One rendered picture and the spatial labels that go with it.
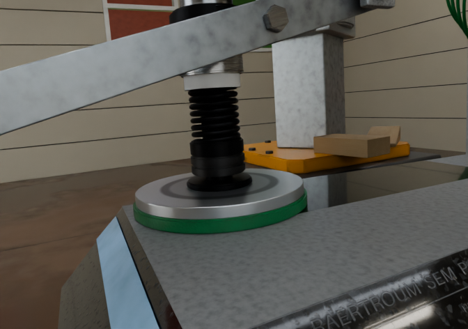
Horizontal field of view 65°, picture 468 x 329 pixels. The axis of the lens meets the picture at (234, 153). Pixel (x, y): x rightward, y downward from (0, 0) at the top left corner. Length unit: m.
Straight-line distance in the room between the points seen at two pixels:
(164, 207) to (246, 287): 0.15
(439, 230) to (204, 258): 0.22
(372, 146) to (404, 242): 0.72
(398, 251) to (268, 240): 0.11
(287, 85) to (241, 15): 0.89
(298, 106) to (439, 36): 5.45
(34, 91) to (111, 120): 6.06
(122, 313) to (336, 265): 0.17
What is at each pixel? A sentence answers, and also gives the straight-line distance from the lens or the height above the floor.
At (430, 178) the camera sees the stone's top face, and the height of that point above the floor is 0.82.
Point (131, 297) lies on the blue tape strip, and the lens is 0.33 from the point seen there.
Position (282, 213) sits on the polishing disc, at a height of 0.83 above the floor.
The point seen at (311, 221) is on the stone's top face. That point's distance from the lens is 0.41.
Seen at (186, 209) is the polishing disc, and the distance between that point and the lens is 0.38.
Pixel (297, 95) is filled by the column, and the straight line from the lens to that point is 1.28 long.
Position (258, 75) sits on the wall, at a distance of 7.35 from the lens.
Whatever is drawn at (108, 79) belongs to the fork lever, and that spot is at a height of 0.98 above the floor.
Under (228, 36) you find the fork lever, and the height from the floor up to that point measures 1.02.
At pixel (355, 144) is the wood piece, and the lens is 1.07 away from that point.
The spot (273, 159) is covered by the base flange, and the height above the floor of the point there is 0.77.
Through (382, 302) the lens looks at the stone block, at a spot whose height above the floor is 0.81.
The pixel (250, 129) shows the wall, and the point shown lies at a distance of 7.23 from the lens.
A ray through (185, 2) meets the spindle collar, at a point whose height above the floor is 1.07.
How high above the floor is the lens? 0.95
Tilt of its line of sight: 8 degrees down
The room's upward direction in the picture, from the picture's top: 4 degrees counter-clockwise
